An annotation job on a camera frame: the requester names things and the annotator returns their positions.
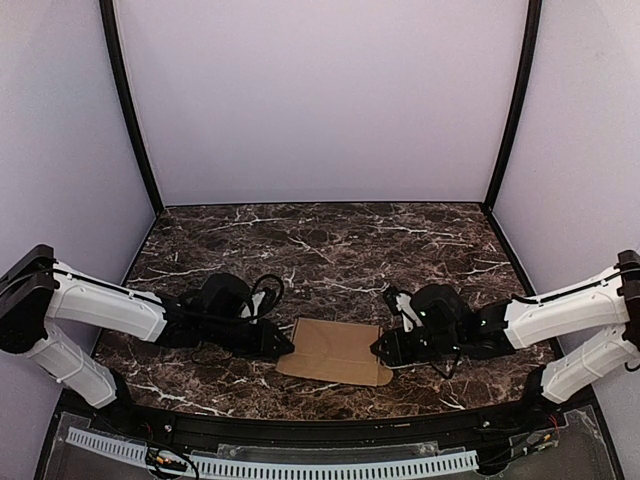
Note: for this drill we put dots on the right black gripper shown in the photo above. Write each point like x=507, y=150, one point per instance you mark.
x=393, y=347

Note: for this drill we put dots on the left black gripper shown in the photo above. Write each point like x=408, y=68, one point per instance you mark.
x=267, y=339

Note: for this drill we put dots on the brown cardboard paper box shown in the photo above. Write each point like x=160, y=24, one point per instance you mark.
x=335, y=352

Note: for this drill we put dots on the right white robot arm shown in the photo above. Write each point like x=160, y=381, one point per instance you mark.
x=437, y=322

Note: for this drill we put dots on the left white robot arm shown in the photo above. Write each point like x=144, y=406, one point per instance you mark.
x=224, y=311

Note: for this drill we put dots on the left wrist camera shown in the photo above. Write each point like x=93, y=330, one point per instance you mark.
x=265, y=295

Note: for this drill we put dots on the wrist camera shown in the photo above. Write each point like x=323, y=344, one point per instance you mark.
x=265, y=295
x=398, y=303

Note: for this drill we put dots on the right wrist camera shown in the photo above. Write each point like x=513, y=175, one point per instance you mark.
x=398, y=303

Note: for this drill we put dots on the black front rail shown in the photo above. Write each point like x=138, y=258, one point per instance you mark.
x=486, y=429

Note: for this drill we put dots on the right black frame post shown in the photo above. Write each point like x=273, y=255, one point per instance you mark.
x=526, y=58

